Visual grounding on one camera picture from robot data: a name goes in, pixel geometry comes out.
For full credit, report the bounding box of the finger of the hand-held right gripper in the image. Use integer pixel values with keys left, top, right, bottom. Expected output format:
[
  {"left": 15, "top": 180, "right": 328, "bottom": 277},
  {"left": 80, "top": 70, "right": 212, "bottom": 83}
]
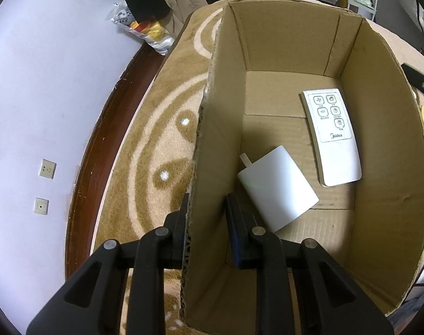
[{"left": 401, "top": 63, "right": 424, "bottom": 92}]

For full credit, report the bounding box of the crumpled snack bag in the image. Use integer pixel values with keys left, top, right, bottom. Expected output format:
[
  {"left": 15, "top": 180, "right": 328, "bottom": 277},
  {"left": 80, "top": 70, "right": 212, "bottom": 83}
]
[{"left": 109, "top": 2, "right": 176, "bottom": 56}]

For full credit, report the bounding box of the beige wall socket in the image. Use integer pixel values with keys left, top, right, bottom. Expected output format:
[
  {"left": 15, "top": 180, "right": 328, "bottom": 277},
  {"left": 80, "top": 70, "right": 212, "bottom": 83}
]
[
  {"left": 33, "top": 198, "right": 49, "bottom": 216},
  {"left": 38, "top": 159, "right": 57, "bottom": 179}
]

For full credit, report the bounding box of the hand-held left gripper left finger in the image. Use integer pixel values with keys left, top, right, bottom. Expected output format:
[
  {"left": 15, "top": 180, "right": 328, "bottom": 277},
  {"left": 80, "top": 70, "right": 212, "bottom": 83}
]
[{"left": 25, "top": 193, "right": 190, "bottom": 335}]

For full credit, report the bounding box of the brown cardboard box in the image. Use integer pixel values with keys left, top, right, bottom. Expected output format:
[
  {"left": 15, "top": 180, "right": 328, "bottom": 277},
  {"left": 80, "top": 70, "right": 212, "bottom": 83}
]
[{"left": 179, "top": 0, "right": 424, "bottom": 335}]

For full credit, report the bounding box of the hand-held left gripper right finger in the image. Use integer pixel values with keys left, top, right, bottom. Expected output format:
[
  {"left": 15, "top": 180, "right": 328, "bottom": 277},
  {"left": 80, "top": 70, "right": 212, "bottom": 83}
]
[{"left": 226, "top": 193, "right": 396, "bottom": 335}]

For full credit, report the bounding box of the white power adapter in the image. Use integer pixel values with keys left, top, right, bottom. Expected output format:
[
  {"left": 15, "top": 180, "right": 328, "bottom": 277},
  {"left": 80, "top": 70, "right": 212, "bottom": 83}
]
[{"left": 236, "top": 145, "right": 319, "bottom": 233}]

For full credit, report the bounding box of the white remote control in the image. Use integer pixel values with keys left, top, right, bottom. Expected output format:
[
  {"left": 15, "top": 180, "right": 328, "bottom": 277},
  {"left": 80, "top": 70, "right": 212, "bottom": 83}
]
[{"left": 301, "top": 88, "right": 362, "bottom": 187}]

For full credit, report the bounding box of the beige patterned carpet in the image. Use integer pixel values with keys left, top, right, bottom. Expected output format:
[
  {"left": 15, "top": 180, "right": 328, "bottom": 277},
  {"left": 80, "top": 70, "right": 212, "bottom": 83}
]
[{"left": 93, "top": 0, "right": 424, "bottom": 335}]

